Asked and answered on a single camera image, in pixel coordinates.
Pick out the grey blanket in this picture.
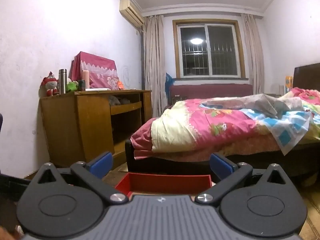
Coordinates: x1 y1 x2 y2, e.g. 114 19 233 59
200 94 304 119

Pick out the blue plastic bag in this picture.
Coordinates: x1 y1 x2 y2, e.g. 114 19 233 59
165 72 174 100

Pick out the wood framed window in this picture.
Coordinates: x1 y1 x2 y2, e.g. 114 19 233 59
172 19 245 78

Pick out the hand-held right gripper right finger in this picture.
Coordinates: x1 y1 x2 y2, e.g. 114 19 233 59
195 153 288 204

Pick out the pink floral cloth cover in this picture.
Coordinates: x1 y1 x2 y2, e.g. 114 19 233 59
69 51 120 90

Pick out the steel thermos bottle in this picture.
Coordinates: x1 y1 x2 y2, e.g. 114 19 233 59
59 69 68 95

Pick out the maroon sofa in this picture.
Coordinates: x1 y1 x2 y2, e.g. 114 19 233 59
169 84 253 105

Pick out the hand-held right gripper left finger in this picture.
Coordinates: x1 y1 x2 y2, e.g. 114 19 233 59
32 151 128 204

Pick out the blue checked sheet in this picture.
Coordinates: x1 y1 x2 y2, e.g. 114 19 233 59
240 109 320 155

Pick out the dark wall pipe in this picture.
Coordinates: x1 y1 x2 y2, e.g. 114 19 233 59
140 26 146 92

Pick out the beige curtain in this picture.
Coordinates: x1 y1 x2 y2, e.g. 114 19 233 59
142 15 167 118
241 14 265 95

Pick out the red santa plush toy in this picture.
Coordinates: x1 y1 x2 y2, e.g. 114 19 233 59
39 71 60 97

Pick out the dark wooden headboard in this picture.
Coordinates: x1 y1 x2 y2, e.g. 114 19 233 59
293 63 320 92

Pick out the beige air conditioner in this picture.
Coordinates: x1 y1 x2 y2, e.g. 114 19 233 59
119 0 145 28

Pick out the green plush toy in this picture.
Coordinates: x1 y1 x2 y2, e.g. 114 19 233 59
66 80 79 92

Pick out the pink cylinder bottle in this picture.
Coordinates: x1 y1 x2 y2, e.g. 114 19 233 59
82 70 90 90

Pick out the pink floral quilt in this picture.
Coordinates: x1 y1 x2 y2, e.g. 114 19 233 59
131 87 320 159

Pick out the wooden desk cabinet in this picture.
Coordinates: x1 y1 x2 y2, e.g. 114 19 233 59
40 89 153 168

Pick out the red cardboard box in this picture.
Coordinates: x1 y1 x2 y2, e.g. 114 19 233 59
114 172 213 198

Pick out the dark bed frame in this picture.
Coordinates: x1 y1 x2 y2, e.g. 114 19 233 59
125 139 320 180

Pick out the grey cloth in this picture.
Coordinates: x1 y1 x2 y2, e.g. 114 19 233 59
109 95 130 105

